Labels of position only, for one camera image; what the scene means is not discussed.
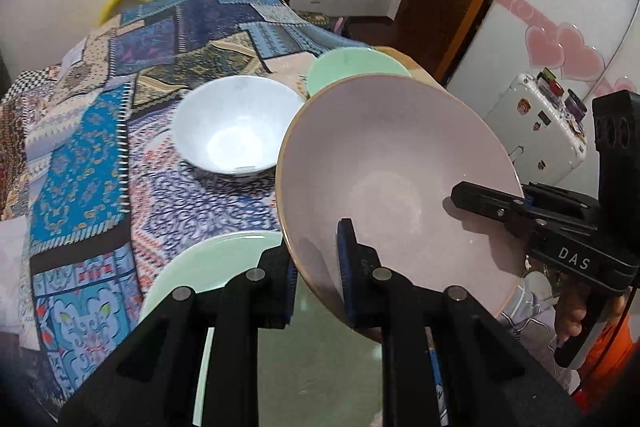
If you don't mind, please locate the mint green plate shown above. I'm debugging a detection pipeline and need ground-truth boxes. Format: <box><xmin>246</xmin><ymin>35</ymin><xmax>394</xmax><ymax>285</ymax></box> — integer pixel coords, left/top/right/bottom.
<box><xmin>142</xmin><ymin>231</ymin><xmax>383</xmax><ymax>426</ymax></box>

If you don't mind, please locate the patchwork patterned tablecloth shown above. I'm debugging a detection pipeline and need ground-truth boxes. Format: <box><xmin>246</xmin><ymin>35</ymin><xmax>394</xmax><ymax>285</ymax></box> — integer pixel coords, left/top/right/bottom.
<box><xmin>1</xmin><ymin>0</ymin><xmax>352</xmax><ymax>417</ymax></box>

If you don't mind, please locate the mint green bowl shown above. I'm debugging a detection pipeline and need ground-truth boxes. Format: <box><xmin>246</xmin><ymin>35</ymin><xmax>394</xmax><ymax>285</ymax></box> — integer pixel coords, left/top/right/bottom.
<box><xmin>306</xmin><ymin>46</ymin><xmax>410</xmax><ymax>96</ymax></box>

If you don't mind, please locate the white suitcase with stickers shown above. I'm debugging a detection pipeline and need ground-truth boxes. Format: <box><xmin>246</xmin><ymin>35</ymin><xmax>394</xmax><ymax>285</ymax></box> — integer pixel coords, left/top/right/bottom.
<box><xmin>485</xmin><ymin>68</ymin><xmax>588</xmax><ymax>185</ymax></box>

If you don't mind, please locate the backpack on floor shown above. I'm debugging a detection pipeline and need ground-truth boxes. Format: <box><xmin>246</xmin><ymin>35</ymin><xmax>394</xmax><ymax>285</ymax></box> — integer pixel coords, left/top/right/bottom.
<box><xmin>295</xmin><ymin>10</ymin><xmax>348</xmax><ymax>36</ymax></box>

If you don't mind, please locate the pink bowl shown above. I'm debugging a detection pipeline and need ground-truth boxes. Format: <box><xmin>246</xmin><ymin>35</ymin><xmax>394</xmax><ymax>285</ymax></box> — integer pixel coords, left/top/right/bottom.
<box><xmin>276</xmin><ymin>75</ymin><xmax>524</xmax><ymax>317</ymax></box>

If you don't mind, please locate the white bowl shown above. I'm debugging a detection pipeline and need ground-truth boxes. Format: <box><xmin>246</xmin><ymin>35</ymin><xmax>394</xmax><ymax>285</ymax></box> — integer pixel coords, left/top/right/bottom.
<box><xmin>171</xmin><ymin>76</ymin><xmax>305</xmax><ymax>176</ymax></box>

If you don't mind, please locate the person's right hand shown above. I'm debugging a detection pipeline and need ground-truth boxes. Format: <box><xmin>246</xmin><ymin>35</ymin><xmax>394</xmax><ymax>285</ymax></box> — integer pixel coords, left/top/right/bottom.
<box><xmin>554</xmin><ymin>281</ymin><xmax>629</xmax><ymax>346</ymax></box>

